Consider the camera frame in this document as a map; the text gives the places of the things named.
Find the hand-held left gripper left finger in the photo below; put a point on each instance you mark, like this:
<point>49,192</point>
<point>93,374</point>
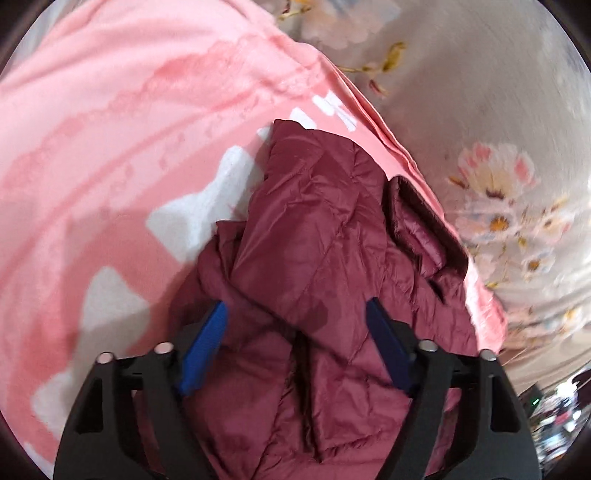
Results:
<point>206,342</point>

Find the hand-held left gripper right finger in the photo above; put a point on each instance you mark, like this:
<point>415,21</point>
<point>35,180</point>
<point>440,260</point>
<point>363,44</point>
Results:
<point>387,344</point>

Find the maroon quilted down jacket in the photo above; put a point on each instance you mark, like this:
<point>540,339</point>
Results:
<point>323,295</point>

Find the pink printed blanket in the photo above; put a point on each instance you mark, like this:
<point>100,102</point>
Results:
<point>129,184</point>

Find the dark cluttered furniture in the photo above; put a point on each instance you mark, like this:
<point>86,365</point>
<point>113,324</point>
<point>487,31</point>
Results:
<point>561,406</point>

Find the grey floral bed sheet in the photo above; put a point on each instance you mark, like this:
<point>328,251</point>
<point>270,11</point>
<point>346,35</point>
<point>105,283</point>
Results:
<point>485,138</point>

